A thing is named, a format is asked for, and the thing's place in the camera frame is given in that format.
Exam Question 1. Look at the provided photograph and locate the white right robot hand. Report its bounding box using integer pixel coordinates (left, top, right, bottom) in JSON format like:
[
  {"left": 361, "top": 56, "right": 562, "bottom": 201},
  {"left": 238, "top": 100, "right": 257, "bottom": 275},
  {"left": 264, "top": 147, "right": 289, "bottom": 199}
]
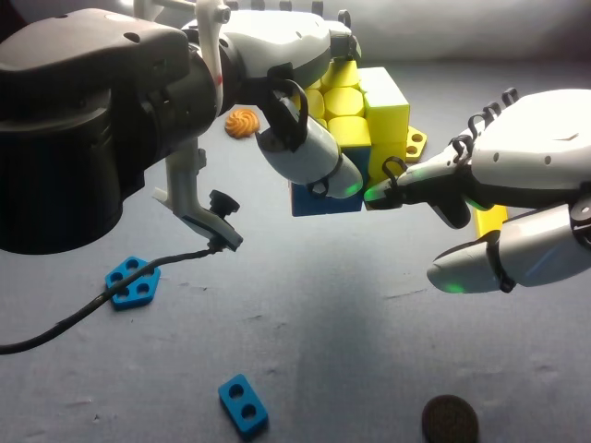
[{"left": 364, "top": 87, "right": 591, "bottom": 295}]

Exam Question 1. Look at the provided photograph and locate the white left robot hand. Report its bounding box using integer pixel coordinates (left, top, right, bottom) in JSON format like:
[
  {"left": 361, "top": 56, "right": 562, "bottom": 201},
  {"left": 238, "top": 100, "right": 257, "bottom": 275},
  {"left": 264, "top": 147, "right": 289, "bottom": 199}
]
[{"left": 221, "top": 0, "right": 366, "bottom": 199}]

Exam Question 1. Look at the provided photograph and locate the Rubik's cube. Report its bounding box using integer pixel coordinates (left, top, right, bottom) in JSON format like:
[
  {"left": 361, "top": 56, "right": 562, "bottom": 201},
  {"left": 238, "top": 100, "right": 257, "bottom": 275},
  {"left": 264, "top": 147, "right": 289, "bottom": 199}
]
[{"left": 290, "top": 58, "right": 411, "bottom": 218}]

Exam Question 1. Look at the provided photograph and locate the yellow rectangular block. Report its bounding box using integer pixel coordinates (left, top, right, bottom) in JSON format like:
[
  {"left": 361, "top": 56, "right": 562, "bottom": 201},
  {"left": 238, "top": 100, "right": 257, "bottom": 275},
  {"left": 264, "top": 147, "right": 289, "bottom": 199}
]
[{"left": 473, "top": 205, "right": 509, "bottom": 241}]

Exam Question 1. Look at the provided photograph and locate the orange swirl cookie toy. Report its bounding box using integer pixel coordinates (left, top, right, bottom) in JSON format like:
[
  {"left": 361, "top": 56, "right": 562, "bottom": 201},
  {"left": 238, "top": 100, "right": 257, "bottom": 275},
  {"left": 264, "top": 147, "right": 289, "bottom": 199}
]
[{"left": 224, "top": 108, "right": 262, "bottom": 139}]

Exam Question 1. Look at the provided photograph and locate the yellow pentagon block with holes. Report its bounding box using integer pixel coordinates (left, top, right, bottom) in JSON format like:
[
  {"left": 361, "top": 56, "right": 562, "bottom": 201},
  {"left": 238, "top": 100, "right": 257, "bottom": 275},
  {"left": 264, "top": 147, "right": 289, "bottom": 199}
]
[{"left": 405, "top": 126, "right": 428, "bottom": 162}]

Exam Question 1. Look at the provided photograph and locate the grey table cloth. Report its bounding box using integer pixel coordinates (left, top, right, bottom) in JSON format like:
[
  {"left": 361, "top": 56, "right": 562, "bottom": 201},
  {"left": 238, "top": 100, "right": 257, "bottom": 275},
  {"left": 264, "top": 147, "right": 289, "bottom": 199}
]
[{"left": 0, "top": 59, "right": 591, "bottom": 443}]

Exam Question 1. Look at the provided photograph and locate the chocolate sandwich cookie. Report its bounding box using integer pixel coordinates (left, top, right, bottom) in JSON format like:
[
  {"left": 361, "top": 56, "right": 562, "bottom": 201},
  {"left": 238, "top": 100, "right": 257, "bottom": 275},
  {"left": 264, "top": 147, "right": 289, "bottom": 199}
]
[{"left": 421, "top": 394, "right": 480, "bottom": 443}]

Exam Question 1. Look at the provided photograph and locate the blue pentagon block with holes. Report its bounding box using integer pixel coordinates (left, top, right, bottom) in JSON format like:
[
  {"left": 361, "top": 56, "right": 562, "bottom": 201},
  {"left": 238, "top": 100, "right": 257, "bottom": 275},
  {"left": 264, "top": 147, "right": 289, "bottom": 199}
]
[{"left": 104, "top": 256, "right": 162, "bottom": 310}]

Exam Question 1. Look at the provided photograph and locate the blue two-hole block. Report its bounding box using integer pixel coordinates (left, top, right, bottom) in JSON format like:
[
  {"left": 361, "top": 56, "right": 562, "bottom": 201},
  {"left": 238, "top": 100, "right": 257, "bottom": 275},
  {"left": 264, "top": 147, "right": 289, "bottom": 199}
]
[{"left": 217, "top": 373, "right": 270, "bottom": 438}]

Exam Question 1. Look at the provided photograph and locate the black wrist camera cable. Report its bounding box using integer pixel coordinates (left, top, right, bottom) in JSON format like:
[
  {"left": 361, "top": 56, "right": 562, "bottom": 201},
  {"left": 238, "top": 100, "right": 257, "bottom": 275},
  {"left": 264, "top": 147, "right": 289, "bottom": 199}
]
[{"left": 0, "top": 246, "right": 232, "bottom": 356}]

